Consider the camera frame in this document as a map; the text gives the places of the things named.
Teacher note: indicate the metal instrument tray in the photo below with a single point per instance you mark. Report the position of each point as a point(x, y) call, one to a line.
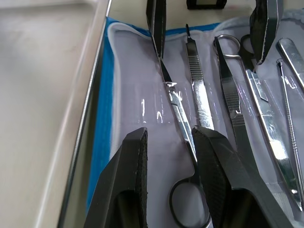
point(35, 95)

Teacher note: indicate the black rectangular frame object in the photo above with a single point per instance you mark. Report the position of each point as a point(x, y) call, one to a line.
point(190, 6)

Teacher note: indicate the dark ribbed metal forceps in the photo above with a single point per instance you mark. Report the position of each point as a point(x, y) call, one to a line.
point(229, 95)

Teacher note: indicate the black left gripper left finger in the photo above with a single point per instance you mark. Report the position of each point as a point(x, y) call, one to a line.
point(123, 180)

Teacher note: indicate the blue surgical instrument pack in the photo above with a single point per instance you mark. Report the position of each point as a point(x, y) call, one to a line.
point(104, 118)

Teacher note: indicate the thin metal probe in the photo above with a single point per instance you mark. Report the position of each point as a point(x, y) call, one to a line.
point(288, 111)

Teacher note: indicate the silver scissors with dark rings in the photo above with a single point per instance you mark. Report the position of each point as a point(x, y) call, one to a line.
point(177, 111)

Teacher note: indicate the shiny silver tweezers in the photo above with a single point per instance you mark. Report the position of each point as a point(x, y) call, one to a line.
point(291, 54)

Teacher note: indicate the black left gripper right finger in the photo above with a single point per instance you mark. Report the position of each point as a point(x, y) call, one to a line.
point(221, 171)

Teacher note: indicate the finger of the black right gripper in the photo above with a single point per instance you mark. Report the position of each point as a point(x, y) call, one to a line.
point(263, 28)
point(156, 23)

